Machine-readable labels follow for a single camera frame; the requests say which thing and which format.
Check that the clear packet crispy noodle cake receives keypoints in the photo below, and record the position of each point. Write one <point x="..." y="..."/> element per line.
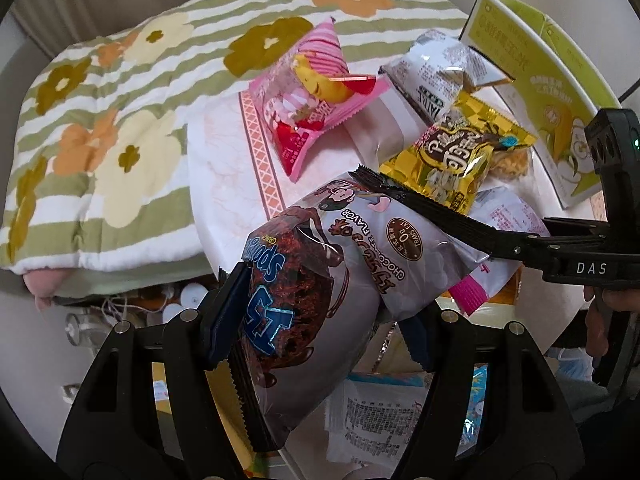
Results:
<point x="515" y="165"/>

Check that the white packet pink stripe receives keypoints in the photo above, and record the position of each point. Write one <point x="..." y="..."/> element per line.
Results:
<point x="505" y="210"/>

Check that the blue cartoon snack packet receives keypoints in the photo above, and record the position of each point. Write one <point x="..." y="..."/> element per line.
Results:
<point x="475" y="410"/>

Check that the light blue plastic bag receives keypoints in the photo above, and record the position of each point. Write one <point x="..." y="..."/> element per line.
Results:
<point x="575" y="367"/>

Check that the gold yellow snack packet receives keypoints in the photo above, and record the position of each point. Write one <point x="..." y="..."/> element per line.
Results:
<point x="455" y="160"/>

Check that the floral striped blanket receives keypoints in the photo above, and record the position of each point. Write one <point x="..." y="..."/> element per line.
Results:
<point x="100" y="135"/>

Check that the grey white snack packet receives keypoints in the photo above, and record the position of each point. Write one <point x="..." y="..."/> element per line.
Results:
<point x="430" y="70"/>

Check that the person's right hand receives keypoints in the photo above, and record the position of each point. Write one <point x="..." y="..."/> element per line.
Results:
<point x="620" y="300"/>

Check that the pink snack packet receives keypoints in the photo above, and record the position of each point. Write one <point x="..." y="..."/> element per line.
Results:
<point x="310" y="100"/>

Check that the pink cushion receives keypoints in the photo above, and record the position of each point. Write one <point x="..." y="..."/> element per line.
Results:
<point x="40" y="287"/>

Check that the white round lid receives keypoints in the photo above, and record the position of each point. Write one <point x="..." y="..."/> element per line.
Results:
<point x="171" y="312"/>
<point x="192" y="294"/>

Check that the green yellow cardboard box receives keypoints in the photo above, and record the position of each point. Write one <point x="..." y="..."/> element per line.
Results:
<point x="550" y="70"/>

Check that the chocolate cake snack packet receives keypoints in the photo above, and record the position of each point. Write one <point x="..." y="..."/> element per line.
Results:
<point x="350" y="260"/>

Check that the white packet black text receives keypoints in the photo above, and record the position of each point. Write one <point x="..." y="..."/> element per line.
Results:
<point x="370" y="420"/>

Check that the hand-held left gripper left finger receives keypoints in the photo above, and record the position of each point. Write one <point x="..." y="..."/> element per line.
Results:
<point x="231" y="310"/>

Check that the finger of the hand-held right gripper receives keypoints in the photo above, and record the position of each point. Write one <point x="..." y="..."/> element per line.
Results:
<point x="575" y="225"/>
<point x="550" y="255"/>

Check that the dark clothing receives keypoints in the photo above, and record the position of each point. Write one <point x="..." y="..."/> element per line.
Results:
<point x="615" y="435"/>

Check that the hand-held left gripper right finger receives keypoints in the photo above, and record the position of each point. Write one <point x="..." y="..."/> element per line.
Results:
<point x="442" y="340"/>

